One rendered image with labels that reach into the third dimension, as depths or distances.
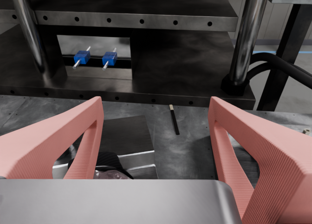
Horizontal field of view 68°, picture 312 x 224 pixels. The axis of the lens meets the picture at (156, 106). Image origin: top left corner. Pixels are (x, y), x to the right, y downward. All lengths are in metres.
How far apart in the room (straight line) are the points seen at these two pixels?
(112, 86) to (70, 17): 0.28
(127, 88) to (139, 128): 0.39
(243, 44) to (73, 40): 0.60
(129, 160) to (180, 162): 0.17
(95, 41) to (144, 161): 0.54
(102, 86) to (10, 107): 0.31
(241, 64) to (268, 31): 2.71
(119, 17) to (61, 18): 0.21
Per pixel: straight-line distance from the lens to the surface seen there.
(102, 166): 0.52
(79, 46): 0.93
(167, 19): 0.83
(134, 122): 0.54
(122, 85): 0.91
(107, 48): 0.90
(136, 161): 0.49
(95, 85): 0.93
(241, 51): 0.82
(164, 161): 0.60
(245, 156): 0.47
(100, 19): 0.88
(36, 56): 0.99
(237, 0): 3.27
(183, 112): 0.75
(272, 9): 3.45
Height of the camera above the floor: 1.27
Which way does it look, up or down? 38 degrees down
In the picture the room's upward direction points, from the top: straight up
